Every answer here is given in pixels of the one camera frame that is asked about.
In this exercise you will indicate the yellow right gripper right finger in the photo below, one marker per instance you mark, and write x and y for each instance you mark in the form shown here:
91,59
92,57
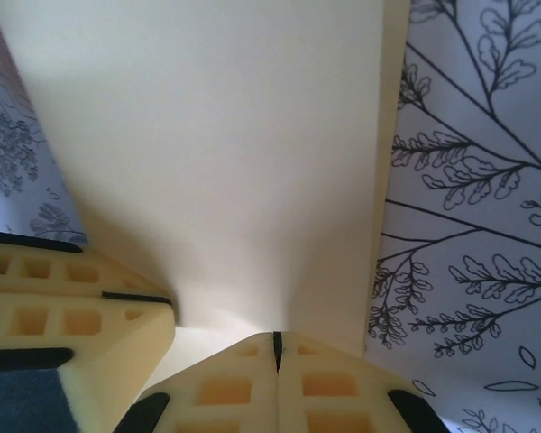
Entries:
293,370

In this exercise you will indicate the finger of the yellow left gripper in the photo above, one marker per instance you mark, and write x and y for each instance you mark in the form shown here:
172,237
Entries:
117,361
58,288

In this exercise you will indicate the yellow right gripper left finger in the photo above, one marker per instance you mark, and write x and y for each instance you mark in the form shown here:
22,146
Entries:
261,361

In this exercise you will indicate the floral patterned table cover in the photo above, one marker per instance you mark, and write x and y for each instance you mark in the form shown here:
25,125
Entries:
478,180

